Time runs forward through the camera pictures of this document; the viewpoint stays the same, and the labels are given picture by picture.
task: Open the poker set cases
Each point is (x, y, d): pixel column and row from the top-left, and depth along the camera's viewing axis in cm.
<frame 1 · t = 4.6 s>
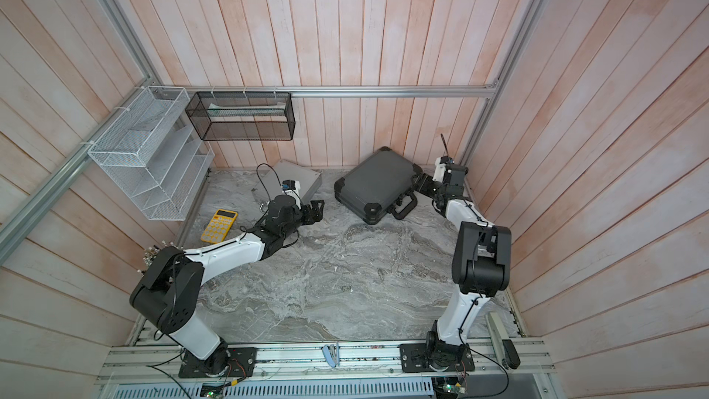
left hand: (315, 206, 90), fingers open
right hand: (417, 177, 98), fingers open
dark grey poker case: (379, 186, 103), point 10 cm above the table
silver aluminium poker case: (270, 185, 114), point 3 cm above the table
yellow calculator: (219, 226, 103), on the table

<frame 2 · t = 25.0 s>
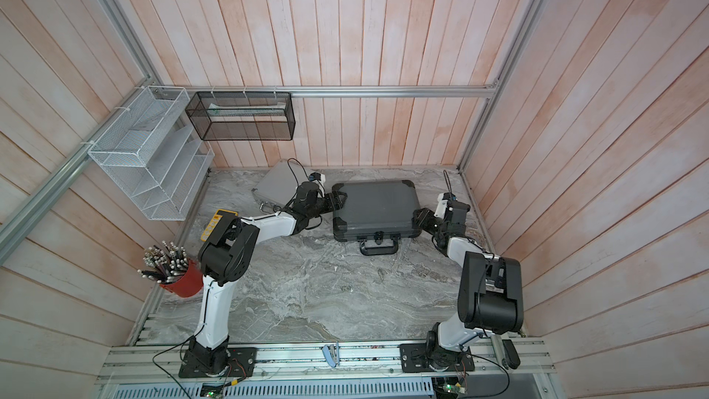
left hand: (342, 200, 101), fingers open
right hand: (418, 212, 95), fingers open
dark grey poker case: (377, 213, 95), point 11 cm above the table
red pencil cup: (169, 266, 77), point 16 cm above the table
the other named things where they were.

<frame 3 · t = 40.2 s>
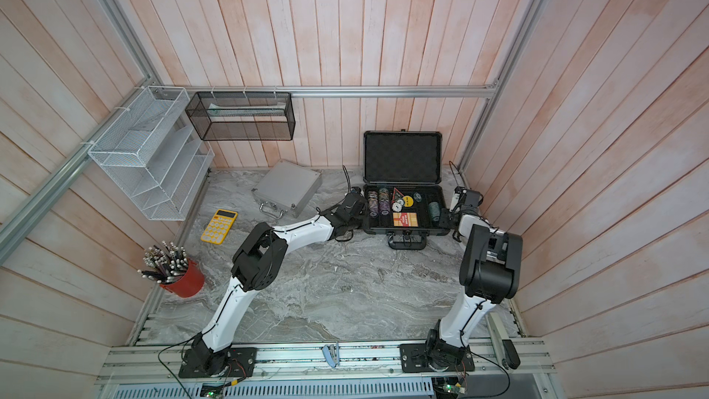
left hand: (369, 221, 100), fingers closed
right hand: (449, 213, 101), fingers closed
dark grey poker case: (402, 176, 111), point 7 cm above the table
playing card deck box: (405, 219, 103), point 3 cm above the table
poker chip stack row: (382, 202, 106), point 4 cm above the table
green chip stack: (434, 209, 104), point 4 cm above the table
the other named things where they were.

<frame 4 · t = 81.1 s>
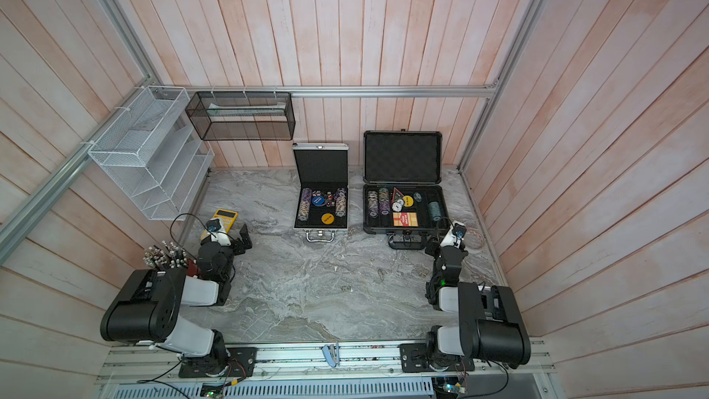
left hand: (233, 229, 92), fingers open
right hand: (444, 227, 89), fingers open
silver aluminium poker case: (322, 166, 104), point 15 cm above the table
purple tan chip stack: (305, 204, 106), point 4 cm above the table
short purple tan chip stack: (341, 201, 106), point 4 cm above the table
blue small blind button: (318, 200, 109), point 2 cm above the table
yellow big blind button: (328, 218, 106), on the table
the other named things where they were.

